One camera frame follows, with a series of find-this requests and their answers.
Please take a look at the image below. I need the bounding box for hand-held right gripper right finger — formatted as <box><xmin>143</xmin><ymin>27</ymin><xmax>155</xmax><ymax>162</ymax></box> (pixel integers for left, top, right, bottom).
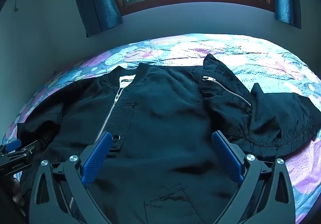
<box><xmin>211</xmin><ymin>130</ymin><xmax>295</xmax><ymax>224</ymax></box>

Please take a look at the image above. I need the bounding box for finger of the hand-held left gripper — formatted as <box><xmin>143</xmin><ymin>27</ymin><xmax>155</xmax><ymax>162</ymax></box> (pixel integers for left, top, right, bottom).
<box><xmin>21</xmin><ymin>140</ymin><xmax>40</xmax><ymax>156</ymax></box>
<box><xmin>5</xmin><ymin>139</ymin><xmax>22</xmax><ymax>153</ymax></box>

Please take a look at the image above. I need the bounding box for black zip jacket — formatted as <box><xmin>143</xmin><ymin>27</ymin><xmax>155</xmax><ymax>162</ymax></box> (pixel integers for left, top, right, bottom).
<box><xmin>16</xmin><ymin>54</ymin><xmax>321</xmax><ymax>224</ymax></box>

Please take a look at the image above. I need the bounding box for person's left hand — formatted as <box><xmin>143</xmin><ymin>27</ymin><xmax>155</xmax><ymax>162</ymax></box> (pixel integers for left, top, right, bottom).
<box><xmin>11</xmin><ymin>177</ymin><xmax>25</xmax><ymax>207</ymax></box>

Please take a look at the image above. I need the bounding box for floral bed blanket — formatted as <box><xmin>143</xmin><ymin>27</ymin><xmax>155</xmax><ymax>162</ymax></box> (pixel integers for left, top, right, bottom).
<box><xmin>2</xmin><ymin>33</ymin><xmax>321</xmax><ymax>224</ymax></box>

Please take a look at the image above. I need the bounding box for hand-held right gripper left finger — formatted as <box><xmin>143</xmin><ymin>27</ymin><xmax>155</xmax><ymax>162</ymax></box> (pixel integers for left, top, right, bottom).
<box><xmin>29</xmin><ymin>132</ymin><xmax>113</xmax><ymax>224</ymax></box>

